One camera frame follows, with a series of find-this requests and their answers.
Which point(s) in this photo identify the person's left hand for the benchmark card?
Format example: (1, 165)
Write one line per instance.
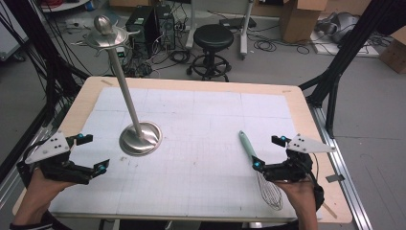
(38, 195)

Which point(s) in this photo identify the steel utensil stand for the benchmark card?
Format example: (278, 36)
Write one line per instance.
(127, 96)

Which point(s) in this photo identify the person's right hand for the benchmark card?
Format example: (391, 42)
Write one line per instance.
(297, 195)

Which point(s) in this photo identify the black round stool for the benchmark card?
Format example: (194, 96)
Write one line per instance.
(213, 36)

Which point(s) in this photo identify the white grid mat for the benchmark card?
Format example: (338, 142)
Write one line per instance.
(198, 127)

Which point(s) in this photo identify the low cardboard box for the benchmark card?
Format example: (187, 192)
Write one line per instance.
(394, 52)

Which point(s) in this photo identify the white floor board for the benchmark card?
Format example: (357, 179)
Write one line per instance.
(364, 51)

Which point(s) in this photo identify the flat black device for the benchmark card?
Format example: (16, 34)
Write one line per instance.
(237, 22)

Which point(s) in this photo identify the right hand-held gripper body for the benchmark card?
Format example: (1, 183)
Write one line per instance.
(297, 163)

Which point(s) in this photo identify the wooden table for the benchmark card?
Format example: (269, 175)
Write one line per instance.
(299, 108)

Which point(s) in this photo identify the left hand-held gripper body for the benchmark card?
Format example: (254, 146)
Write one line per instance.
(48, 150)

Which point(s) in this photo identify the white metal stand leg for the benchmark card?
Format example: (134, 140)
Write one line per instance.
(245, 32)
(191, 22)

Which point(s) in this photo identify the grey rounded device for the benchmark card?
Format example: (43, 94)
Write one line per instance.
(340, 25)

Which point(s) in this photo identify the black computer tower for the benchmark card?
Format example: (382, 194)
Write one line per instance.
(166, 27)
(140, 24)

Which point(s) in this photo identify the white round table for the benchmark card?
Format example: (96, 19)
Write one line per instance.
(63, 5)

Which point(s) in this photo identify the aluminium rail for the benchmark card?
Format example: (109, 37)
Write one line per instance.
(19, 166)
(346, 172)

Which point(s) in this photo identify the tall cardboard box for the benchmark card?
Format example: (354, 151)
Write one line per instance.
(298, 20)

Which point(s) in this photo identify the black metal frame post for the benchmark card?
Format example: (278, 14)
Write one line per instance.
(51, 73)
(338, 60)

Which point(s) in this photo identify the tan tape strip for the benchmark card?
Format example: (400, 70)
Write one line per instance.
(286, 91)
(329, 211)

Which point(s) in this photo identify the black tape strip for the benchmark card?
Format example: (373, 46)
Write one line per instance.
(335, 178)

